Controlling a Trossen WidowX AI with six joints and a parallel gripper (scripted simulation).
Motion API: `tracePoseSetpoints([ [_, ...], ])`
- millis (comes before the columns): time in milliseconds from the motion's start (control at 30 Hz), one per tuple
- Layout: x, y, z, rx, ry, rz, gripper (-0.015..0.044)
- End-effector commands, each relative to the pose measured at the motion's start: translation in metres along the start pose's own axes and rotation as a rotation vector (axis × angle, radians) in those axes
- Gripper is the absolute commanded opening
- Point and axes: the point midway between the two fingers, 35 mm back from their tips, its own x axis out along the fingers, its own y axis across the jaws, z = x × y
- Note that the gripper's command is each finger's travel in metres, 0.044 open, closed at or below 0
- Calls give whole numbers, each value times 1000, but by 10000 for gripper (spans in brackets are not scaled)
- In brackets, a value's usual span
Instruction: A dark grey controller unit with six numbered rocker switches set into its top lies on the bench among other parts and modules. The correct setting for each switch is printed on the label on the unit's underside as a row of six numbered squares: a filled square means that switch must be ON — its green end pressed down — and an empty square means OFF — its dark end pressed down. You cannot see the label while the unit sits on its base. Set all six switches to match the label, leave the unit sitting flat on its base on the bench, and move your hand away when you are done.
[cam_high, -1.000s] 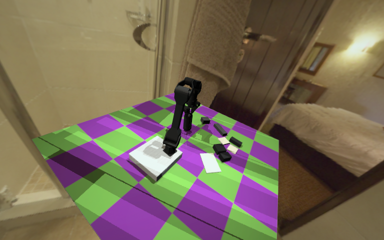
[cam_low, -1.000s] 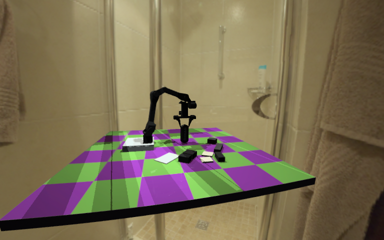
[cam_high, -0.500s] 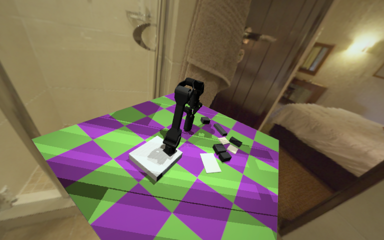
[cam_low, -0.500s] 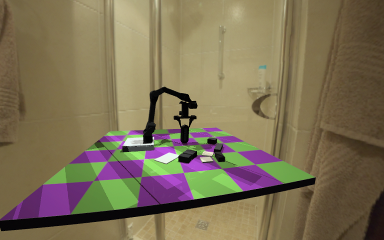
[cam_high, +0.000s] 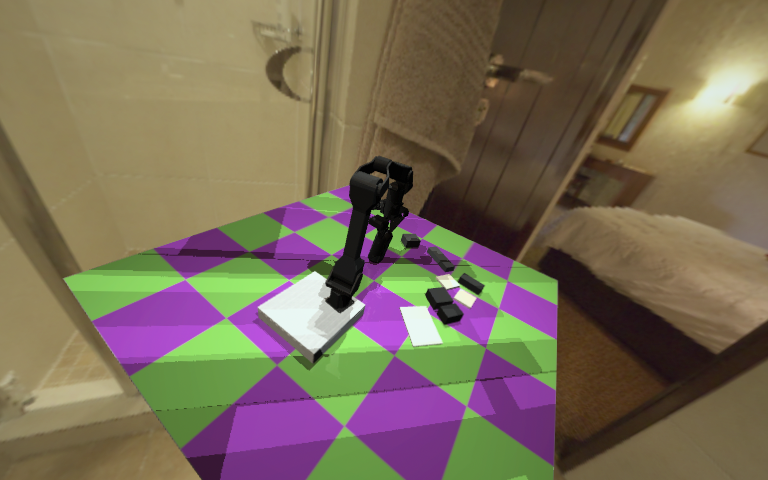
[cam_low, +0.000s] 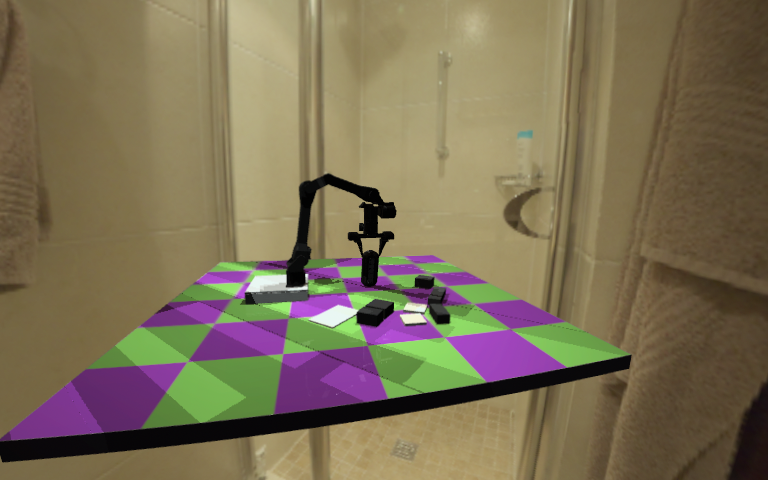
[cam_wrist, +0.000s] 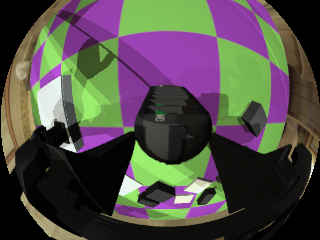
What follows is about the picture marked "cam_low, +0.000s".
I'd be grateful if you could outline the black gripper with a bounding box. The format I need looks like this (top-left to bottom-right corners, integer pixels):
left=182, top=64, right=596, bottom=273
left=348, top=219, right=394, bottom=257

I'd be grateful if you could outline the dark grey controller unit with green rocker switches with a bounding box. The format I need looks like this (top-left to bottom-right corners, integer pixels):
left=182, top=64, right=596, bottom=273
left=361, top=250, right=379, bottom=287

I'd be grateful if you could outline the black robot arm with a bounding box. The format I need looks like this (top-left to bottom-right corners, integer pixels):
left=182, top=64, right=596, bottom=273
left=286, top=173, right=396, bottom=288

